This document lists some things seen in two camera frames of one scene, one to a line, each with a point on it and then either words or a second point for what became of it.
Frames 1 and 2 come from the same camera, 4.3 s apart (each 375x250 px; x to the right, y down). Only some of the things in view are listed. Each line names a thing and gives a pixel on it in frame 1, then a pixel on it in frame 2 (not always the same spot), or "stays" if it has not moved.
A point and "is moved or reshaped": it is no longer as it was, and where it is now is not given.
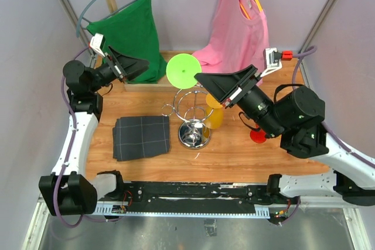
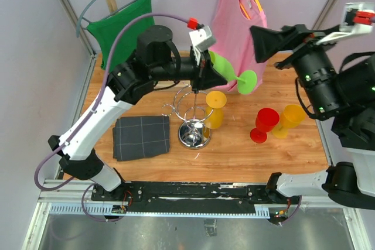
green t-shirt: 135,29 stays
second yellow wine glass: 214,112 stays
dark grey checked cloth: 137,136 stays
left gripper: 132,67 → 205,75
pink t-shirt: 239,33 stays
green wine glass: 181,69 is moved or reshaped
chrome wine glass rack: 189,105 stays
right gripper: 224,85 → 268,41
